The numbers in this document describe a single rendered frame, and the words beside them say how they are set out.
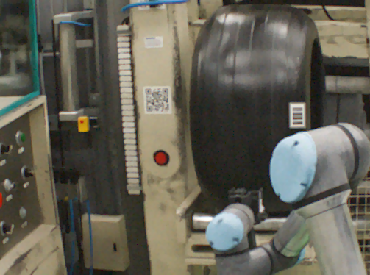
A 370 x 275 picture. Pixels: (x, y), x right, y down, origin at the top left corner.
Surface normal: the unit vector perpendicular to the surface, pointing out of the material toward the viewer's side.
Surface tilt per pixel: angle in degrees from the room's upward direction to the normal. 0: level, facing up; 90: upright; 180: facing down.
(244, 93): 70
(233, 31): 36
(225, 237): 83
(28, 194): 90
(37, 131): 90
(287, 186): 83
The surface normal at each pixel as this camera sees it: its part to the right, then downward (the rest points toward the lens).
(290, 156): -0.85, 0.06
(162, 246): -0.26, 0.26
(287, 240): -0.61, 0.44
